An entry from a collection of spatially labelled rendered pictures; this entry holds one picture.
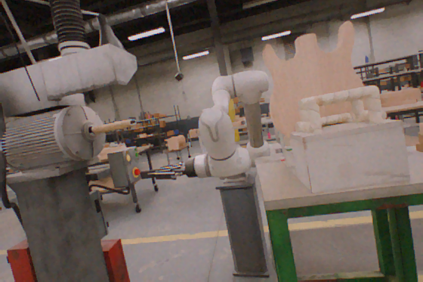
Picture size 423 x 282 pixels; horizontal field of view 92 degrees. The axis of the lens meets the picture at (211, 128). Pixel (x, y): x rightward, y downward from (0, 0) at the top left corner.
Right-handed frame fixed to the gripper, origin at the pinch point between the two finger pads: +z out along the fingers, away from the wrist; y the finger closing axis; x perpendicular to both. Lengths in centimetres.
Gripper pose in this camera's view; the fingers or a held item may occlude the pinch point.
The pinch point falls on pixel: (149, 174)
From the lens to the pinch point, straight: 90.2
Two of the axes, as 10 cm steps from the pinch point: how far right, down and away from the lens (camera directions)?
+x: -2.1, -9.6, -2.0
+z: -9.7, 1.8, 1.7
